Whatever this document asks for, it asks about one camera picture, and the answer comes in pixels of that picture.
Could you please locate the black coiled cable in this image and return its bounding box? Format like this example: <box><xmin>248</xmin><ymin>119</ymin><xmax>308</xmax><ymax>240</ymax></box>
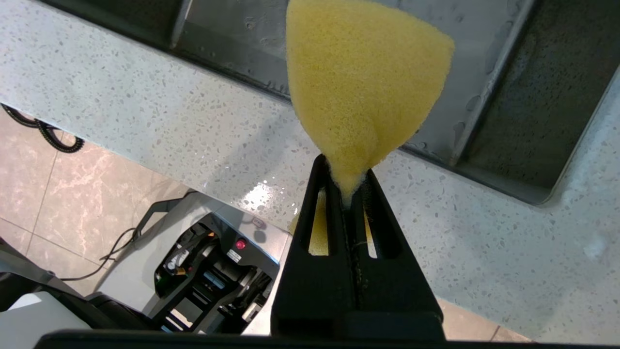
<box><xmin>0</xmin><ymin>103</ymin><xmax>85</xmax><ymax>154</ymax></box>

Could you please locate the stainless steel sink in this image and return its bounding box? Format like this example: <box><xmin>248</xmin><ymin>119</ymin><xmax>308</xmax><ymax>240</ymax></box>
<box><xmin>39</xmin><ymin>0</ymin><xmax>620</xmax><ymax>206</ymax></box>

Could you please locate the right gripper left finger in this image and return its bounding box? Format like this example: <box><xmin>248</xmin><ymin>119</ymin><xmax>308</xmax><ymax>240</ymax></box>
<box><xmin>271</xmin><ymin>154</ymin><xmax>361</xmax><ymax>337</ymax></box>

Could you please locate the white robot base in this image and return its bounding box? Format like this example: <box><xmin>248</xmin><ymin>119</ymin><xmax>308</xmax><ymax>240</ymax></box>
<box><xmin>0</xmin><ymin>190</ymin><xmax>294</xmax><ymax>336</ymax></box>

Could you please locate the yellow sponge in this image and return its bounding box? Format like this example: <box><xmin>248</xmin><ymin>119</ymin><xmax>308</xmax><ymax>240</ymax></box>
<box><xmin>286</xmin><ymin>0</ymin><xmax>455</xmax><ymax>256</ymax></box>

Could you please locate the black floor power cable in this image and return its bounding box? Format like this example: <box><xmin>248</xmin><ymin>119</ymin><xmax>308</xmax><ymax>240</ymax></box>
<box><xmin>58</xmin><ymin>228</ymin><xmax>141</xmax><ymax>283</ymax></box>

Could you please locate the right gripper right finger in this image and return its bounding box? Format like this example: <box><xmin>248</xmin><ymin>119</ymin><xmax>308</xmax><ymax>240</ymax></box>
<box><xmin>350</xmin><ymin>168</ymin><xmax>444</xmax><ymax>337</ymax></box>

